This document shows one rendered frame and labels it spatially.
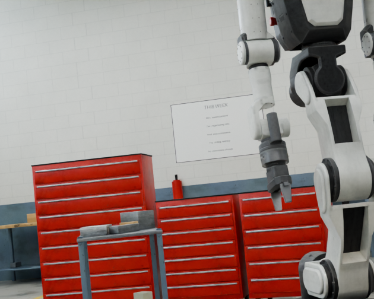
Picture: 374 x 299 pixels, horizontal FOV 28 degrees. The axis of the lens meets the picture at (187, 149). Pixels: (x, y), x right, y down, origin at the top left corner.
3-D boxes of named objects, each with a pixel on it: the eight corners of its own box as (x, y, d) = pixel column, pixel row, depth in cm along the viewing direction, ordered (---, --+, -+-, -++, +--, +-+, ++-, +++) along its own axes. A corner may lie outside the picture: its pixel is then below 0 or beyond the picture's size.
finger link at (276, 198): (284, 209, 239) (280, 191, 240) (274, 210, 238) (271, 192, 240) (282, 210, 240) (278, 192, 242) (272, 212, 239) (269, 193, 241)
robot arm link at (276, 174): (260, 194, 240) (254, 159, 244) (289, 191, 242) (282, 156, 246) (271, 183, 229) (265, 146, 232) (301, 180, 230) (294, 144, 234)
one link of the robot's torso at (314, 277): (304, 297, 259) (300, 258, 260) (358, 290, 262) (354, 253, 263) (324, 304, 238) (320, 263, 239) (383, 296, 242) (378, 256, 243)
